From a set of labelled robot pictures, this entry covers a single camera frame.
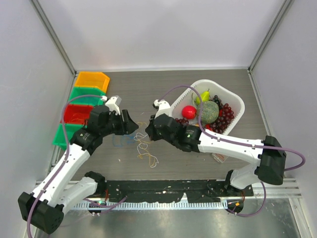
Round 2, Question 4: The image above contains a black grape bunch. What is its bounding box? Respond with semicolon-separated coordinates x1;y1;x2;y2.
212;95;222;109

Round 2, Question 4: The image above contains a red strawberry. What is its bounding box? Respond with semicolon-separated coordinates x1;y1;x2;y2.
205;124;213;131

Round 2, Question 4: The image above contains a yellow green pear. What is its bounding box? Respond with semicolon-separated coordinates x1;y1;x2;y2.
195;90;210;106

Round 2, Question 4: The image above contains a red apple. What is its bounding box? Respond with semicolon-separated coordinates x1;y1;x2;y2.
181;105;197;120

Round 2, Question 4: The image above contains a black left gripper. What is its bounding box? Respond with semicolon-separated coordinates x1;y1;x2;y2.
100;109;138;137

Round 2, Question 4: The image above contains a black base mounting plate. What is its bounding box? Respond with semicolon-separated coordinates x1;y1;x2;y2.
77;179;255;204

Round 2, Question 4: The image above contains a red storage bin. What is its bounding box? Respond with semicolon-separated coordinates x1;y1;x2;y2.
62;104;93;125

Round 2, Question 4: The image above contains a yellow cable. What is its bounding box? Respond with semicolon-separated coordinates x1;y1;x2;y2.
137;121;158;167

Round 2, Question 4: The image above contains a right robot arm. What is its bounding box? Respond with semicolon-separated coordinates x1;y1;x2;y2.
145;114;286;196

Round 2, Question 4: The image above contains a dark purple grape bunch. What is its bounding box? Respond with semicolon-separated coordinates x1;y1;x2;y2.
175;118;189;126

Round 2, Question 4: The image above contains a red grape bunch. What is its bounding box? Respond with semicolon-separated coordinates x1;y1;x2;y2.
210;103;235;134

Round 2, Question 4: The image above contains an orange storage bin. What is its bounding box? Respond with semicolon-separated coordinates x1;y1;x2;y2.
75;71;110;92

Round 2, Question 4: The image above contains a white slotted cable duct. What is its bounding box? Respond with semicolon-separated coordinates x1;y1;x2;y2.
73;200;228;211

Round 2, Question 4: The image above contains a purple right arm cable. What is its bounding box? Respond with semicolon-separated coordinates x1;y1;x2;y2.
159;85;306;219

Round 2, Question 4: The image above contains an upper green storage bin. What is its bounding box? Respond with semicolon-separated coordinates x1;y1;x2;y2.
67;86;107;106

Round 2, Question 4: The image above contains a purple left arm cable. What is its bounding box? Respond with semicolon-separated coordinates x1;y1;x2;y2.
26;94;128;238

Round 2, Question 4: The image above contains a lower green storage bin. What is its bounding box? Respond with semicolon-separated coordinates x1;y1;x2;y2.
53;124;83;151

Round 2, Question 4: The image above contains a green storage bin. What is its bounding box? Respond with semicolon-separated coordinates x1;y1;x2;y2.
67;86;107;106
53;124;83;151

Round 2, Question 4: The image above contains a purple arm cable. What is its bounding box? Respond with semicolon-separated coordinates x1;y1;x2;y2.
159;85;306;219
26;94;128;238

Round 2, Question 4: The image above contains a green netted melon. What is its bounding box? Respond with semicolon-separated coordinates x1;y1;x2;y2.
197;101;219;124

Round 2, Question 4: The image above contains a transparent plastic card packet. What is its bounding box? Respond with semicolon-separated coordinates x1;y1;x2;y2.
212;153;228;164

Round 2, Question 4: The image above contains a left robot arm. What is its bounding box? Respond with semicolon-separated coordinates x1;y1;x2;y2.
18;106;139;237

